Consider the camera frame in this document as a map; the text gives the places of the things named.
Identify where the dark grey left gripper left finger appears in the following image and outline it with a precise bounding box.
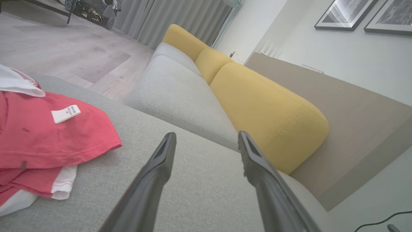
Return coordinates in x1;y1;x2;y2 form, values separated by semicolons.
98;132;177;232

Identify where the red polo shirt white collar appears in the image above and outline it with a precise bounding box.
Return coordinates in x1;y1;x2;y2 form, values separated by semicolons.
0;64;123;217

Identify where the small grey sofa seat cushion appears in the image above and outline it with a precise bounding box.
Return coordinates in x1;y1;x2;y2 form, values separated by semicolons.
150;42;202;77

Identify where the long yellow sofa back cushion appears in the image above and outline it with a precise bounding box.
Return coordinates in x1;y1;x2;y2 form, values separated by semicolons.
210;62;329;175

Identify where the thin green cable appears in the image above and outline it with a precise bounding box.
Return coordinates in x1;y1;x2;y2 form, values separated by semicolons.
354;211;412;232

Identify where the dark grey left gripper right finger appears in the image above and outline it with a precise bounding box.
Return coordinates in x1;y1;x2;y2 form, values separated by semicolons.
238;131;322;232

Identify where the grey pleated curtain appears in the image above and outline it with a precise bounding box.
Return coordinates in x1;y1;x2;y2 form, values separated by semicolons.
113;0;233;49

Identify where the black wheeled machine base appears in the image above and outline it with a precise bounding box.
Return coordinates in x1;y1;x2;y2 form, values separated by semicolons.
64;0;123;30

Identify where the short yellow sofa back cushion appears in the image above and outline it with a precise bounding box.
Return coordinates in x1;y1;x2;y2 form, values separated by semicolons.
195;48;235;85

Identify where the large grey sofa seat cushion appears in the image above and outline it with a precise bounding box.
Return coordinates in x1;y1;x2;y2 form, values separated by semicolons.
125;55;240;152

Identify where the black framed wall picture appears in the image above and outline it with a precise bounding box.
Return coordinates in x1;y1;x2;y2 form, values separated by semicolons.
314;0;379;32
364;0;412;36

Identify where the medium yellow sofa back cushion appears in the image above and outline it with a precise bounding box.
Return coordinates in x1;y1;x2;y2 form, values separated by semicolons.
163;24;210;62

